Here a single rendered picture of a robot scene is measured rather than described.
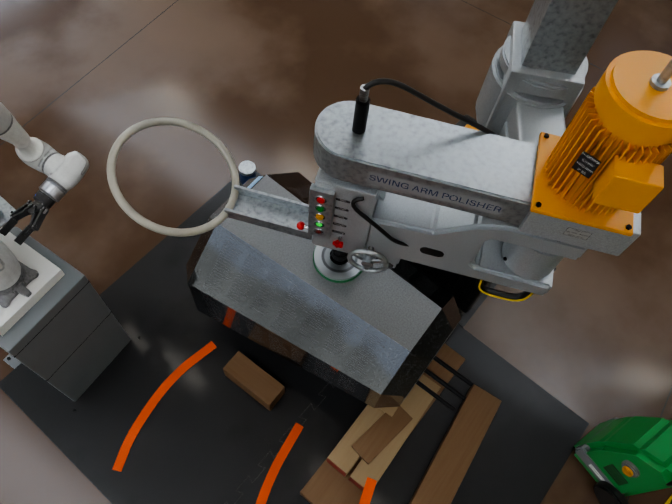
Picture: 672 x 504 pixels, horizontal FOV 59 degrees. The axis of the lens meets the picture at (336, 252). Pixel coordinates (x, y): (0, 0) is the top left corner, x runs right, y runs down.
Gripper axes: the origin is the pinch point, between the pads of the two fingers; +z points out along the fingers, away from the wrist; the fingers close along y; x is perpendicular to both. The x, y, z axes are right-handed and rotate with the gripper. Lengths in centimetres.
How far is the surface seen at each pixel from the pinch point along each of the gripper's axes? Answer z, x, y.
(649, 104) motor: -92, 12, -197
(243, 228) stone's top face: -57, -51, -46
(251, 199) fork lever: -61, -31, -63
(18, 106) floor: -75, -33, 171
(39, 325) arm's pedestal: 21.5, -26.3, -12.5
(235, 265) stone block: -43, -59, -47
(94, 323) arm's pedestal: 9, -57, 3
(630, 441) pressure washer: -73, -168, -196
